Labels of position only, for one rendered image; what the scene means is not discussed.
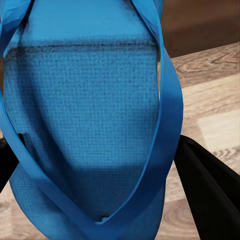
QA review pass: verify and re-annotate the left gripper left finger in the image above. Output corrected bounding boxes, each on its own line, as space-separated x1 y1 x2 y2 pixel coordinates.
0 133 26 193

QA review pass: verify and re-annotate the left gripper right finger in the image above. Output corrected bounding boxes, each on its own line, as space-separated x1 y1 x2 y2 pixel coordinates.
174 134 240 240

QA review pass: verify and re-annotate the sandal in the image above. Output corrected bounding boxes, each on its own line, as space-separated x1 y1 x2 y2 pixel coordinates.
0 0 184 240

